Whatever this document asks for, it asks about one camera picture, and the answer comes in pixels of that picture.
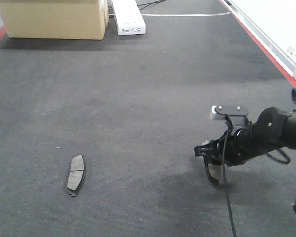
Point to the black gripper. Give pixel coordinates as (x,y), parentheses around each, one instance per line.
(239,148)

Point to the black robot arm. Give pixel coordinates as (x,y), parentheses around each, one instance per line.
(274,129)

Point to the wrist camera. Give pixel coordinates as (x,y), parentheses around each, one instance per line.
(219,112)

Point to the long white box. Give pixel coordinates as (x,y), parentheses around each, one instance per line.
(128,18)

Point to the brake pad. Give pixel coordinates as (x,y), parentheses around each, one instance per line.
(76,175)
(213,168)

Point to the large cardboard box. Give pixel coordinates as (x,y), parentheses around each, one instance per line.
(55,19)

